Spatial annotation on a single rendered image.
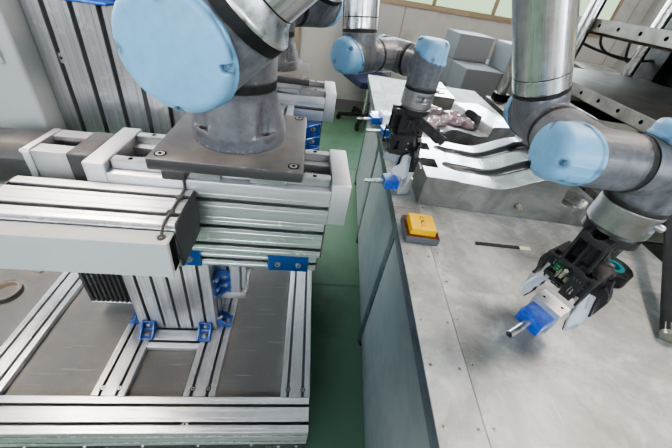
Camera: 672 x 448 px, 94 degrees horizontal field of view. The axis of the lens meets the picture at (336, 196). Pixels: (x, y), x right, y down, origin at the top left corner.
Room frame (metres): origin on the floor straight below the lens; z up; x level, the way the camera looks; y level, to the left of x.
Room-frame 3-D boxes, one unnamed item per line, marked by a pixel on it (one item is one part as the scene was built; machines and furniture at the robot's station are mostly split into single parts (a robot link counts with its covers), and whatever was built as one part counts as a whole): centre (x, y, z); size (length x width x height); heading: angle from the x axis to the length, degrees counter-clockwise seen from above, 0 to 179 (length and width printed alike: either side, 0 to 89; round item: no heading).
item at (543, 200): (0.87, -0.47, 0.87); 0.50 x 0.26 x 0.14; 94
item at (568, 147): (0.40, -0.30, 1.14); 0.11 x 0.11 x 0.08; 3
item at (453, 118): (1.21, -0.36, 0.90); 0.26 x 0.18 x 0.08; 111
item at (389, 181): (0.77, -0.13, 0.83); 0.13 x 0.05 x 0.05; 104
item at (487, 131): (1.22, -0.36, 0.85); 0.50 x 0.26 x 0.11; 111
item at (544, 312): (0.37, -0.39, 0.83); 0.13 x 0.05 x 0.05; 125
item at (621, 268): (0.56, -0.65, 0.82); 0.08 x 0.08 x 0.04
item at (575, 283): (0.38, -0.40, 0.98); 0.09 x 0.08 x 0.12; 125
